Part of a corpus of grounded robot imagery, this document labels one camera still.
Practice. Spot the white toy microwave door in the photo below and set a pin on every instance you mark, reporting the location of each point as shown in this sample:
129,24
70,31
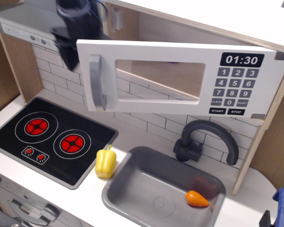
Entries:
178,78

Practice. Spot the grey microwave door handle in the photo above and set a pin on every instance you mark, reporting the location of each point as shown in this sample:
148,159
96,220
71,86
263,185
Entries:
95,68

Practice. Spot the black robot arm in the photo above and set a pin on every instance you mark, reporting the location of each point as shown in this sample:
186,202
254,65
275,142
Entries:
82,21

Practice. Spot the dark grey toy faucet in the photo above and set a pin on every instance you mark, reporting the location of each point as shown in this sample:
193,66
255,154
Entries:
190,145

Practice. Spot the yellow toy bell pepper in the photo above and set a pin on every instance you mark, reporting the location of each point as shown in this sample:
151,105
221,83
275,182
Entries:
105,162

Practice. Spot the grey toy sink basin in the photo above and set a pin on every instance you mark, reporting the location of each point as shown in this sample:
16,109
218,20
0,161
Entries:
149,189

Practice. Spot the black toy stovetop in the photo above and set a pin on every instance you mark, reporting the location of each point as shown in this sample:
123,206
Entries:
54,141

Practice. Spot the orange toy carrot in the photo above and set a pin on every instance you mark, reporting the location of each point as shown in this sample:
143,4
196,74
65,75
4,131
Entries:
194,198

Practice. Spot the grey range hood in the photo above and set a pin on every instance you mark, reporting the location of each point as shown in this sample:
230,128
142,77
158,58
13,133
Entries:
31,21

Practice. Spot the grey toy oven door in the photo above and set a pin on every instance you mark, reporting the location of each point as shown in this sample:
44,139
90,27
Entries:
36,209

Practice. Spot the black clamp piece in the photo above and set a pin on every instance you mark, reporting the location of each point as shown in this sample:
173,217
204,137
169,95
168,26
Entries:
265,221

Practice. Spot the wooden microwave cabinet frame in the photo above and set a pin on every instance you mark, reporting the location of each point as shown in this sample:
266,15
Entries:
258,22

